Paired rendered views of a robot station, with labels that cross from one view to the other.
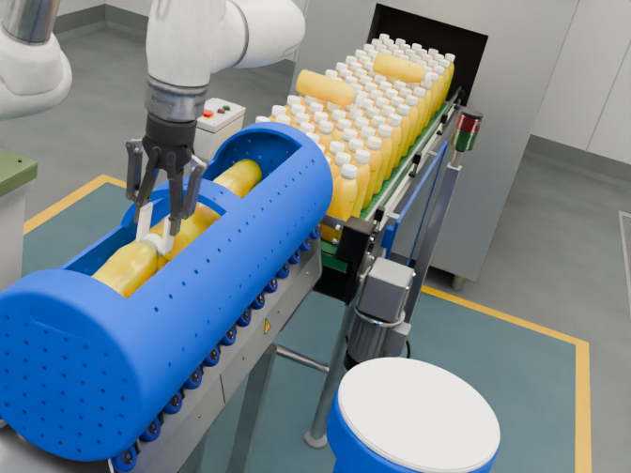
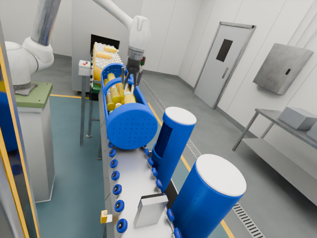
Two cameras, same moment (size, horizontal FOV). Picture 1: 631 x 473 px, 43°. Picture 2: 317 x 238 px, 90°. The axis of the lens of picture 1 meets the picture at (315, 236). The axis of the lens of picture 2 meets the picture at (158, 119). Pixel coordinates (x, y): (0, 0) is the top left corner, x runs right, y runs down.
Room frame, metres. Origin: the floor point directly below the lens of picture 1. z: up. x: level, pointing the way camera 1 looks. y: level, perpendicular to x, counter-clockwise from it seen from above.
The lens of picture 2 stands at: (0.23, 0.69, 1.61)
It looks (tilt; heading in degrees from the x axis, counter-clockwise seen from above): 29 degrees down; 320
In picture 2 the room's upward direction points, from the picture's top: 17 degrees clockwise
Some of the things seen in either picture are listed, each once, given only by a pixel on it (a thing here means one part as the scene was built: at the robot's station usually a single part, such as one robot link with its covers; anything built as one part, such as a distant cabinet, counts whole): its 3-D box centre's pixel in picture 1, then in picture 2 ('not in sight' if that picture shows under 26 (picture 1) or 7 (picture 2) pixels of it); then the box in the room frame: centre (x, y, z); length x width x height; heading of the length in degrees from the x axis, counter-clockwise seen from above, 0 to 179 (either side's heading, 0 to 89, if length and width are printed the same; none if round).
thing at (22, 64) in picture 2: not in sight; (13, 62); (1.50, 0.84, 1.21); 0.18 x 0.16 x 0.22; 146
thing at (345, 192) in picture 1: (340, 205); not in sight; (1.87, -0.04, 1.00); 0.07 x 0.07 x 0.19
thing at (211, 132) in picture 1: (211, 127); (84, 67); (2.04, 0.35, 1.05); 0.20 x 0.10 x 0.10; 168
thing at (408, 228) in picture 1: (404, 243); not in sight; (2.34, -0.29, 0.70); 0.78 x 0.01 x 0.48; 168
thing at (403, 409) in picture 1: (419, 411); (180, 114); (1.07, -0.24, 1.03); 0.28 x 0.28 x 0.01
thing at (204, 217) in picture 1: (195, 224); (123, 89); (1.28, 0.22, 1.16); 0.19 x 0.07 x 0.07; 168
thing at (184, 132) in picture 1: (169, 141); (133, 65); (1.12, 0.25, 1.38); 0.08 x 0.07 x 0.09; 78
